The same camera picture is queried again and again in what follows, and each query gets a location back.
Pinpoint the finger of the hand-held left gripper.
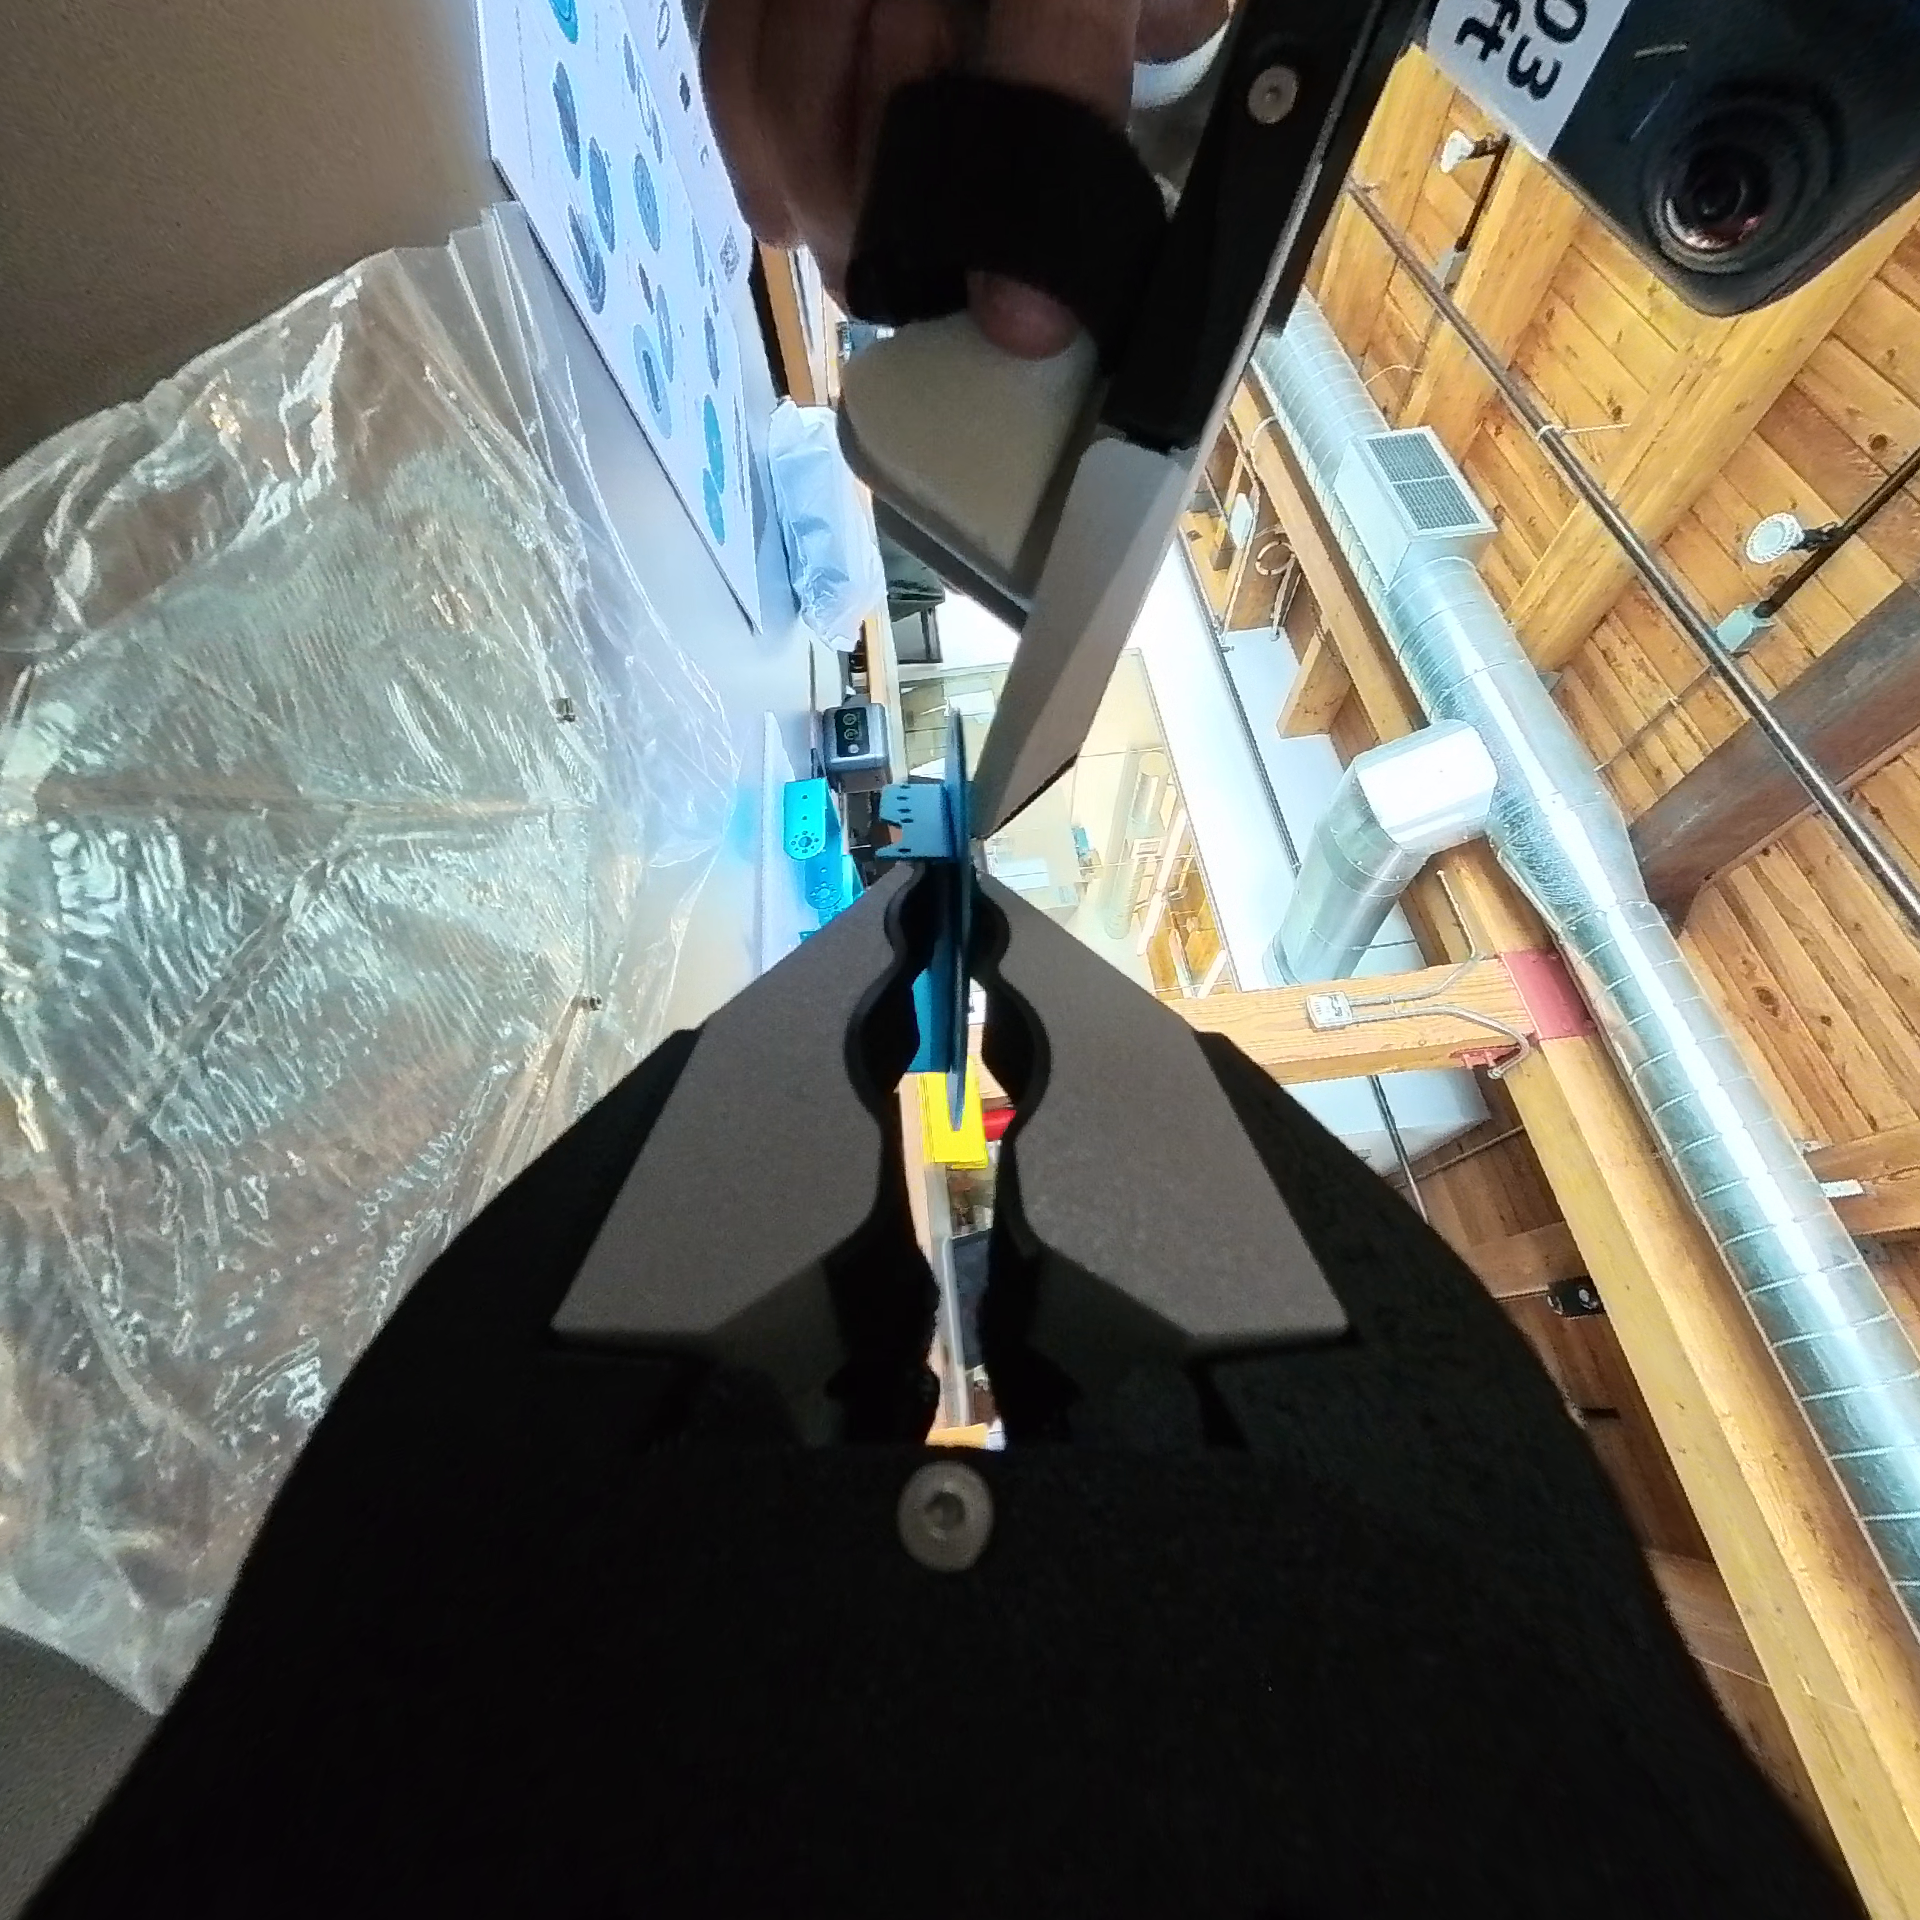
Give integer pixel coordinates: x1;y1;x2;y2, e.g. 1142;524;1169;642
972;430;1206;838

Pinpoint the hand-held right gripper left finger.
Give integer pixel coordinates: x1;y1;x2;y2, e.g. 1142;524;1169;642
550;870;953;1448

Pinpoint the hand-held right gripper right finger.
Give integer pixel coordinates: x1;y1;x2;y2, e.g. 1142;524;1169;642
968;878;1348;1448

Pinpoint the blue round plate with bracket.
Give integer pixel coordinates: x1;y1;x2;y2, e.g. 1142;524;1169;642
874;704;1010;1126

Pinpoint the person's left hand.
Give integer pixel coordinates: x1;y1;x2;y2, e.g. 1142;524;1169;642
697;0;1145;360

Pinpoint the white foam sheet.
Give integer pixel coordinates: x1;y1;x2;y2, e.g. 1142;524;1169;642
758;710;818;975

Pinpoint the small grey power unit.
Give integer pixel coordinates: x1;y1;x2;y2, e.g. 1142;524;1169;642
814;696;904;784

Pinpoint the crumpled white plastic bag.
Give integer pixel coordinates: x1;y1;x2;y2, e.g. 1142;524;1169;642
768;398;888;648

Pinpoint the wooden ceiling beam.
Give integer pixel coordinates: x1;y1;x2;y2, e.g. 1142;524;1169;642
1161;959;1519;1073

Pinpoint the white air vent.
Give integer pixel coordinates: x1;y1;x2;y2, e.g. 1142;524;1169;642
1328;428;1502;586

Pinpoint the instruction booklet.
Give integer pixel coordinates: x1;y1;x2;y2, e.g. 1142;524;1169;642
479;0;768;628

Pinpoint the clear plastic bag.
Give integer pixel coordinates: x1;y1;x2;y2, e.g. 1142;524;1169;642
0;200;768;1712

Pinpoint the red metal bracket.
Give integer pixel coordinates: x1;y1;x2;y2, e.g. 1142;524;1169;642
1500;949;1595;1047

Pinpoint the silver air duct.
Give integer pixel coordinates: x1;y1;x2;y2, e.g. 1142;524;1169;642
1248;292;1920;1614

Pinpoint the thick wooden post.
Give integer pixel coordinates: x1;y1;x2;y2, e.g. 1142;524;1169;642
1410;838;1920;1920

